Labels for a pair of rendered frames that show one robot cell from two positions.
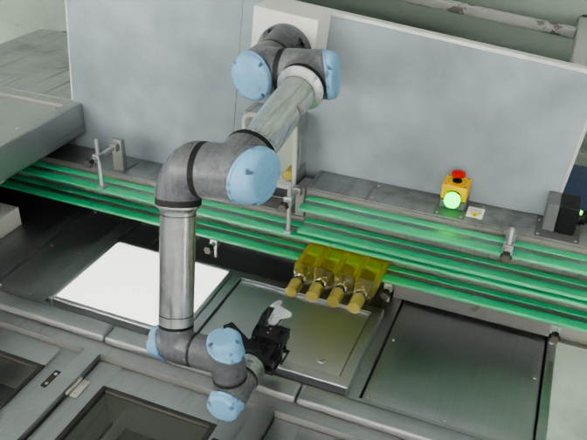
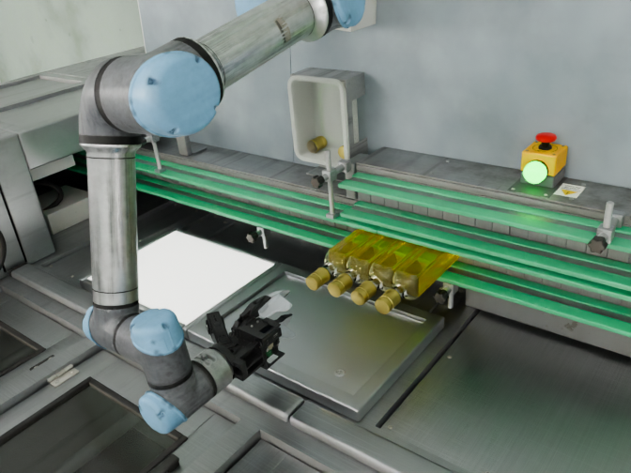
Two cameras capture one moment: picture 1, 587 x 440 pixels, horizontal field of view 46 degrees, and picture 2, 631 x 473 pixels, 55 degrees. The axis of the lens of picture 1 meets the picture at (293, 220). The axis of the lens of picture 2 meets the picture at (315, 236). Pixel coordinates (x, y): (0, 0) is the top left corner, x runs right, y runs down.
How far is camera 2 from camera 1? 0.70 m
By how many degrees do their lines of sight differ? 17
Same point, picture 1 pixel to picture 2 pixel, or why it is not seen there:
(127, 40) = (187, 12)
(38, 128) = not seen: hidden behind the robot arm
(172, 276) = (98, 236)
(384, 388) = (416, 418)
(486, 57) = not seen: outside the picture
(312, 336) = (340, 343)
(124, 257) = (173, 245)
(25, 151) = not seen: hidden behind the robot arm
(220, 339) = (146, 320)
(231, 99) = (285, 68)
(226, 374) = (152, 370)
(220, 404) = (148, 409)
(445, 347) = (520, 373)
